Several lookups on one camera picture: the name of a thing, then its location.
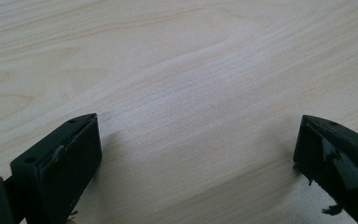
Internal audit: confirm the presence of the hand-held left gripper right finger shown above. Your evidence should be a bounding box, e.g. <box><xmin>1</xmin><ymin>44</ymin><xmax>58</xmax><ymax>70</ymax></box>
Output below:
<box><xmin>293</xmin><ymin>114</ymin><xmax>358</xmax><ymax>224</ymax></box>

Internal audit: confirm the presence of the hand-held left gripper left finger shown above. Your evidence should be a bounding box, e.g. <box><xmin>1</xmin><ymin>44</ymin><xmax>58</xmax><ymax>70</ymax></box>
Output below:
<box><xmin>9</xmin><ymin>113</ymin><xmax>103</xmax><ymax>224</ymax></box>

